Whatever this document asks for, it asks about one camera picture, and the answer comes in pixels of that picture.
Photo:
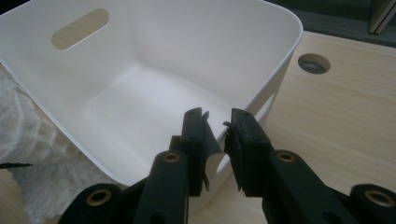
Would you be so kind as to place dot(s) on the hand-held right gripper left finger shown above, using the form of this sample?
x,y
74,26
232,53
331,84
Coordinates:
x,y
194,140

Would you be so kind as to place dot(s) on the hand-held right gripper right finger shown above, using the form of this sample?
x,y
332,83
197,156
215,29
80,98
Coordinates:
x,y
252,155

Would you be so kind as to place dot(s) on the white cloth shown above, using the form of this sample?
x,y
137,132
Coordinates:
x,y
46,186

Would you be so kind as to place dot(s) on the white plastic basket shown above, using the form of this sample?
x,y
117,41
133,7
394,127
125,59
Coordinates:
x,y
155,77

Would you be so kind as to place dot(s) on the beige desk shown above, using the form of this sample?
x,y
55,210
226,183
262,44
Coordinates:
x,y
381,15

